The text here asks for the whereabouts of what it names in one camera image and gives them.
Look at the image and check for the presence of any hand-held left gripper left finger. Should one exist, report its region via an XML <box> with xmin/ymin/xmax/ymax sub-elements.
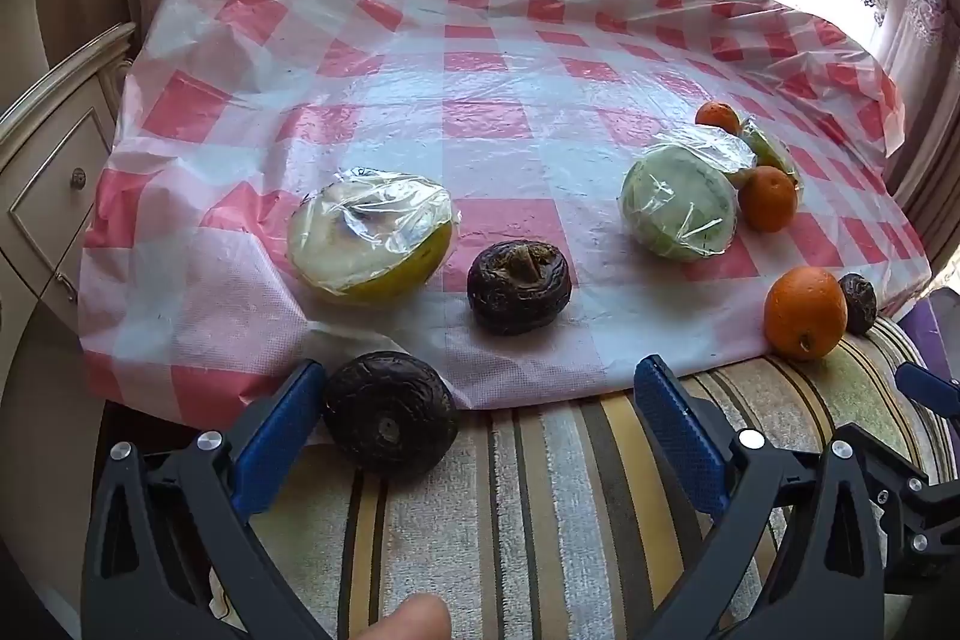
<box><xmin>81</xmin><ymin>359</ymin><xmax>331</xmax><ymax>640</ymax></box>

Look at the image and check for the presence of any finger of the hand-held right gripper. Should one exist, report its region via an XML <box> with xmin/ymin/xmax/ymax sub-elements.
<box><xmin>851</xmin><ymin>422</ymin><xmax>960</xmax><ymax>581</ymax></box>
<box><xmin>895</xmin><ymin>361</ymin><xmax>960</xmax><ymax>420</ymax></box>

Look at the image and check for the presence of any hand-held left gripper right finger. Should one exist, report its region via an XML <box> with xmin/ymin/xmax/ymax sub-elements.
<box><xmin>634</xmin><ymin>353</ymin><xmax>890</xmax><ymax>640</ymax></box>

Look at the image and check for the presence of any small dark wrinkled fruit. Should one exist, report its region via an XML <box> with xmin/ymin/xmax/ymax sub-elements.
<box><xmin>838</xmin><ymin>273</ymin><xmax>878</xmax><ymax>336</ymax></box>

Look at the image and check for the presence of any dark wrinkled round fruit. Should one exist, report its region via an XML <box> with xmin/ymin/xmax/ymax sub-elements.
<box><xmin>322</xmin><ymin>351</ymin><xmax>460</xmax><ymax>474</ymax></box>

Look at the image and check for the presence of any large orange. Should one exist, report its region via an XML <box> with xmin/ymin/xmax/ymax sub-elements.
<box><xmin>763</xmin><ymin>266</ymin><xmax>848</xmax><ymax>362</ymax></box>

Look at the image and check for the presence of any plastic-wrapped yellow melon half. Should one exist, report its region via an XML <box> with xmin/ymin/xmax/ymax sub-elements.
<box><xmin>287</xmin><ymin>167</ymin><xmax>455</xmax><ymax>307</ymax></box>

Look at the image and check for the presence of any plastic-wrapped green melon half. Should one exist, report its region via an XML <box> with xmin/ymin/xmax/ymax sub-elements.
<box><xmin>619</xmin><ymin>130</ymin><xmax>758</xmax><ymax>264</ymax></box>

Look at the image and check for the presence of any person's left hand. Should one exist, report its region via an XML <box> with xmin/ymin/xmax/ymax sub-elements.
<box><xmin>351</xmin><ymin>593</ymin><xmax>453</xmax><ymax>640</ymax></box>

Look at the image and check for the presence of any striped towel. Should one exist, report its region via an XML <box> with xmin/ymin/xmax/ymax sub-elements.
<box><xmin>210</xmin><ymin>310</ymin><xmax>960</xmax><ymax>640</ymax></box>

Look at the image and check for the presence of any small orange tangerine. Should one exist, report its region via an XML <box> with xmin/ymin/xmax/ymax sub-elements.
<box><xmin>694</xmin><ymin>101</ymin><xmax>743</xmax><ymax>136</ymax></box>
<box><xmin>738</xmin><ymin>165</ymin><xmax>799</xmax><ymax>234</ymax></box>

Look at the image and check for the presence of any plastic-wrapped green fruit piece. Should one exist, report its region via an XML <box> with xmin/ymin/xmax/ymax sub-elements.
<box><xmin>739</xmin><ymin>119</ymin><xmax>802</xmax><ymax>191</ymax></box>

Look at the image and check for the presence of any cream wooden cabinet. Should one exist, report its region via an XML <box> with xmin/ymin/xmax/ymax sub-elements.
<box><xmin>0</xmin><ymin>21</ymin><xmax>140</xmax><ymax>341</ymax></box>

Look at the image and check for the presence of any red checkered plastic tablecloth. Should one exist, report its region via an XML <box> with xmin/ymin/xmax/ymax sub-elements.
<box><xmin>75</xmin><ymin>0</ymin><xmax>935</xmax><ymax>431</ymax></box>

